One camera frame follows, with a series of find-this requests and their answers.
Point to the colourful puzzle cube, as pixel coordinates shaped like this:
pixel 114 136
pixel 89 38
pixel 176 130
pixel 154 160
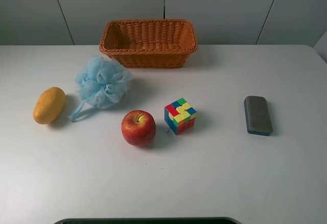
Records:
pixel 180 116

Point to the red apple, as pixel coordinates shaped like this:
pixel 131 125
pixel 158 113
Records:
pixel 138 128

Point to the orange wicker basket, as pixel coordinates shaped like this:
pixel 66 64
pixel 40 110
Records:
pixel 149 43

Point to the light blue bath loofah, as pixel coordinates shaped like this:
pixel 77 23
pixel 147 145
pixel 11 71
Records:
pixel 102 84

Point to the grey blue board eraser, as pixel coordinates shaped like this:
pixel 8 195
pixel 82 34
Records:
pixel 257 116

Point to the yellow mango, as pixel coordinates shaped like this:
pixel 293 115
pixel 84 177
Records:
pixel 49 106

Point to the black device edge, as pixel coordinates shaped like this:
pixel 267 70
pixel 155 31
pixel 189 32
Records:
pixel 175 220

